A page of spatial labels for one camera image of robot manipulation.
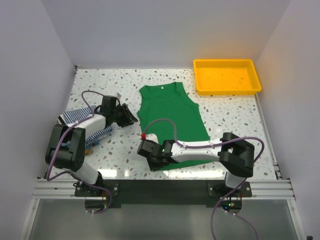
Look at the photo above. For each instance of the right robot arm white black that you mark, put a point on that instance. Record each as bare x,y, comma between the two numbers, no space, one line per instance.
235,153

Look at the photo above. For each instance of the yellow plastic tray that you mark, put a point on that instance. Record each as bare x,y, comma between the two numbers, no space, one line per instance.
223,77

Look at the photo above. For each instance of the tan folded tank top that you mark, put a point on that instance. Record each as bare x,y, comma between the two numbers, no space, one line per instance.
88,151

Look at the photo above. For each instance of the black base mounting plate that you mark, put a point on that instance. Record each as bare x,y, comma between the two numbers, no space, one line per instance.
158,192

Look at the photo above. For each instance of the aluminium frame rail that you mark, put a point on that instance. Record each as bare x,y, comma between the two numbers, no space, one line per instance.
260,189

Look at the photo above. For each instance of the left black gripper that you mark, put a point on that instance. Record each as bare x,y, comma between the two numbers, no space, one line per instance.
128,118

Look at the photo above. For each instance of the green tank top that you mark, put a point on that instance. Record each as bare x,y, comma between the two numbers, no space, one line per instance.
170,101

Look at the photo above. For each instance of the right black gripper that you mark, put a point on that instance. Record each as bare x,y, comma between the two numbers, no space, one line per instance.
154,167

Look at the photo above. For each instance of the light blue folded tank top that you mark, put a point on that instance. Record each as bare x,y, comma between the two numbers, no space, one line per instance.
88,143

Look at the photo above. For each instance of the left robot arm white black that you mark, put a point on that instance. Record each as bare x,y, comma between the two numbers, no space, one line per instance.
65,152

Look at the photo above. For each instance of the blue white striped tank top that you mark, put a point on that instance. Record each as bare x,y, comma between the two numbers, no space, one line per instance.
78,114

